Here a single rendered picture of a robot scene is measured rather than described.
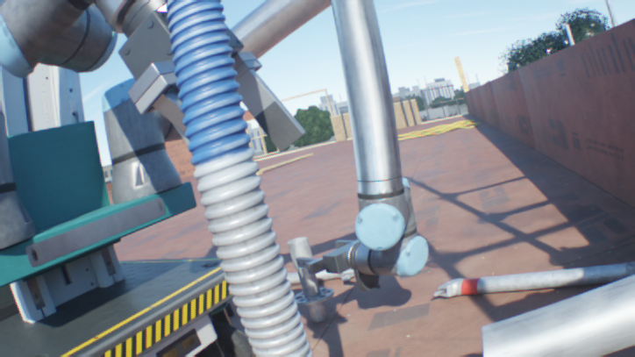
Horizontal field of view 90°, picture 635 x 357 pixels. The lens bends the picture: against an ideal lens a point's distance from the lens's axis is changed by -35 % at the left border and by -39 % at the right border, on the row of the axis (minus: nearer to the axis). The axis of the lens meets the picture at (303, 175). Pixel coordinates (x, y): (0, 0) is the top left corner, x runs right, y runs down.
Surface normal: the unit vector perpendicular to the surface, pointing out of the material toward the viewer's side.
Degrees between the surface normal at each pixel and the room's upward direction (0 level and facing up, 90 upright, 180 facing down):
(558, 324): 41
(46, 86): 90
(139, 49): 97
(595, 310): 34
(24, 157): 90
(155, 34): 97
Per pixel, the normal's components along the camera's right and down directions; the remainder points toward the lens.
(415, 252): 0.60, 0.01
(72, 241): 0.88, -0.18
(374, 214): -0.29, 0.25
